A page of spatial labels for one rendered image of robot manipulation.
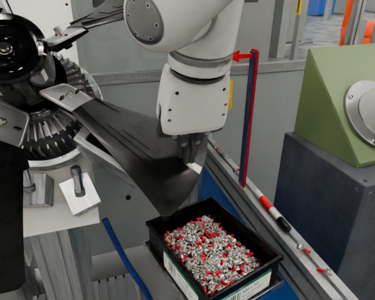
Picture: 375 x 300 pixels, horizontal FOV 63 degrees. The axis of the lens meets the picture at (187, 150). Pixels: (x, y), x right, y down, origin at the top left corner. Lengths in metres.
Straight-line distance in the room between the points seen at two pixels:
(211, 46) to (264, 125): 1.30
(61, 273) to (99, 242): 0.79
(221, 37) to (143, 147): 0.23
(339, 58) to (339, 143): 0.23
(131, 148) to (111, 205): 1.11
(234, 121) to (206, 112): 1.11
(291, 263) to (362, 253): 0.29
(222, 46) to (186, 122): 0.13
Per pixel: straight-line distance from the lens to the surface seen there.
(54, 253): 0.91
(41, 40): 0.54
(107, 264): 1.80
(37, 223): 0.75
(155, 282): 1.68
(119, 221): 1.66
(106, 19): 0.59
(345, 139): 0.82
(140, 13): 0.30
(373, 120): 0.84
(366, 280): 1.02
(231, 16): 0.36
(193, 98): 0.42
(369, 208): 0.81
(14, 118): 0.58
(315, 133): 0.89
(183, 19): 0.28
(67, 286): 1.00
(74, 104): 0.54
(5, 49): 0.54
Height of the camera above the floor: 1.29
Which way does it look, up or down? 27 degrees down
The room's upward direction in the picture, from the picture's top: straight up
